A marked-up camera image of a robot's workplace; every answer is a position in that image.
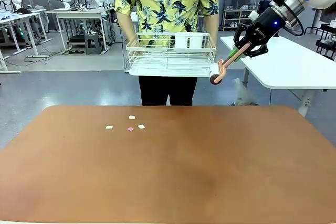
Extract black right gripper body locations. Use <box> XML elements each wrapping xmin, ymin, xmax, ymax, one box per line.
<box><xmin>247</xmin><ymin>7</ymin><xmax>286</xmax><ymax>47</ymax></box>

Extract pink lint roller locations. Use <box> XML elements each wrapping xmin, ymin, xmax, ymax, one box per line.
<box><xmin>209</xmin><ymin>42</ymin><xmax>253</xmax><ymax>86</ymax></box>

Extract white wire dish rack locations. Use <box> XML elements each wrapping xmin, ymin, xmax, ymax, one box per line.
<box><xmin>125</xmin><ymin>31</ymin><xmax>218</xmax><ymax>78</ymax></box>

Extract person's right forearm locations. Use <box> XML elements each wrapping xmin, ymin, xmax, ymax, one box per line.
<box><xmin>116</xmin><ymin>11</ymin><xmax>139</xmax><ymax>44</ymax></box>

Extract person's left forearm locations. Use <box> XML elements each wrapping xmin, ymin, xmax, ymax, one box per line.
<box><xmin>203</xmin><ymin>13</ymin><xmax>220</xmax><ymax>43</ymax></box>

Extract person's right hand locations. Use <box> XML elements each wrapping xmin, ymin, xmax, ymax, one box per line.
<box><xmin>127</xmin><ymin>37</ymin><xmax>140</xmax><ymax>49</ymax></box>

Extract wooden shoe rack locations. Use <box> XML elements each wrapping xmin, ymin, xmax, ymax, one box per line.
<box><xmin>222</xmin><ymin>8</ymin><xmax>259</xmax><ymax>32</ymax></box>

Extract black bag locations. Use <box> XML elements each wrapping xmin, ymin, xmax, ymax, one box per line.
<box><xmin>258</xmin><ymin>0</ymin><xmax>271</xmax><ymax>15</ymax></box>

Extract white rounded side table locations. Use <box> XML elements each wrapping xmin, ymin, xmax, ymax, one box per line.
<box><xmin>220</xmin><ymin>36</ymin><xmax>336</xmax><ymax>118</ymax></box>

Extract white utensil cup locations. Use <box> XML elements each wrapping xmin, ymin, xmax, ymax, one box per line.
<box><xmin>188</xmin><ymin>32</ymin><xmax>204</xmax><ymax>50</ymax></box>
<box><xmin>175</xmin><ymin>32</ymin><xmax>190</xmax><ymax>50</ymax></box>

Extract clear plastic bag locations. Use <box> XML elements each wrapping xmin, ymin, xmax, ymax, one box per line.
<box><xmin>230</xmin><ymin>77</ymin><xmax>260</xmax><ymax>107</ymax></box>

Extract black utility cart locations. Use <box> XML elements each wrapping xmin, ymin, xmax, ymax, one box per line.
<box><xmin>314</xmin><ymin>20</ymin><xmax>336</xmax><ymax>60</ymax></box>

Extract person in pineapple shirt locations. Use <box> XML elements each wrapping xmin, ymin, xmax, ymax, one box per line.
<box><xmin>114</xmin><ymin>0</ymin><xmax>219</xmax><ymax>48</ymax></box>

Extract black trousers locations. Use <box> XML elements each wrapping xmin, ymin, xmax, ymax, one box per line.
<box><xmin>138</xmin><ymin>76</ymin><xmax>198</xmax><ymax>107</ymax></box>

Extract grey step stool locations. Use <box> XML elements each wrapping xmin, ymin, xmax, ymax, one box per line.
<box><xmin>84</xmin><ymin>34</ymin><xmax>102</xmax><ymax>55</ymax></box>

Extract white background workbench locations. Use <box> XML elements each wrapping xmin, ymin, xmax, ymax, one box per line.
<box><xmin>45</xmin><ymin>8</ymin><xmax>116</xmax><ymax>54</ymax></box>

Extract white desk with clothes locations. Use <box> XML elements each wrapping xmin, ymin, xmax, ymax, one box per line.
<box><xmin>0</xmin><ymin>8</ymin><xmax>53</xmax><ymax>74</ymax></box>

